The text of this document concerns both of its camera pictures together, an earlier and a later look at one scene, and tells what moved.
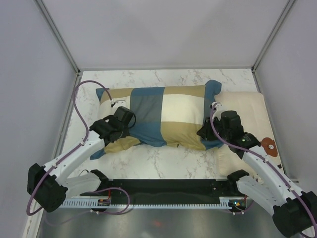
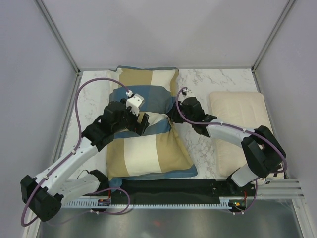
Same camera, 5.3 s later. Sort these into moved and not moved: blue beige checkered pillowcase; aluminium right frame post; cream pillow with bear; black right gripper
Moved: blue beige checkered pillowcase; black right gripper
Not moved: aluminium right frame post; cream pillow with bear
